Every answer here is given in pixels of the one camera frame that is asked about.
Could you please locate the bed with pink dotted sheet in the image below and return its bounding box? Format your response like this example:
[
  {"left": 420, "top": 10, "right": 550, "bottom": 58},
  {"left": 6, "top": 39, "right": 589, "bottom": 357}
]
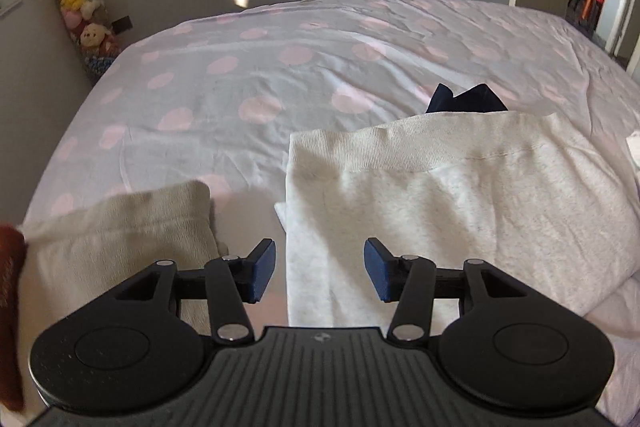
[{"left": 0, "top": 0, "right": 640, "bottom": 427}]

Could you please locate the light grey printed sweatshirt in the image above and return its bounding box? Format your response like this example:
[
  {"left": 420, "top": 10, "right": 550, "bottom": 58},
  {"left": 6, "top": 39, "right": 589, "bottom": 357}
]
[{"left": 274, "top": 83, "right": 636, "bottom": 333}]

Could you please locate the beige knit garment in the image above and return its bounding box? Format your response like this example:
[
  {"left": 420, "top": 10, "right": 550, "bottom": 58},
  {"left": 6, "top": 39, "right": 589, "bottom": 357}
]
[{"left": 22, "top": 179, "right": 228, "bottom": 338}]

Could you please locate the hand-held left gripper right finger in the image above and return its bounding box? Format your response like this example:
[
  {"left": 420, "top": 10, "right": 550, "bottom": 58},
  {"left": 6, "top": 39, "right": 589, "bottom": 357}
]
[{"left": 365, "top": 238, "right": 531, "bottom": 344}]

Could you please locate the orange chair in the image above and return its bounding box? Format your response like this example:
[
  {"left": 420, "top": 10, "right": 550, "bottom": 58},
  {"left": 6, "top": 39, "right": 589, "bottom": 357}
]
[{"left": 580, "top": 0, "right": 608, "bottom": 25}]

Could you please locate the rust red garment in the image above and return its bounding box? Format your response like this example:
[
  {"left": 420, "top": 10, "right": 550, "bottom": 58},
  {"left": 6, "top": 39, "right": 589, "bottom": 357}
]
[{"left": 0, "top": 223, "right": 27, "bottom": 415}]

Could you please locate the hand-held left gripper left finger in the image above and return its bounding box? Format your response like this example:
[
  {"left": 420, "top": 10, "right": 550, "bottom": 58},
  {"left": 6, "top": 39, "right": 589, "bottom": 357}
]
[{"left": 116, "top": 239, "right": 277, "bottom": 345}]

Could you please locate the white garment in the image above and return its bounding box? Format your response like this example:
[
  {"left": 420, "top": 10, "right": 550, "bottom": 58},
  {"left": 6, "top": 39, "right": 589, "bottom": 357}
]
[{"left": 626, "top": 127, "right": 640, "bottom": 180}]

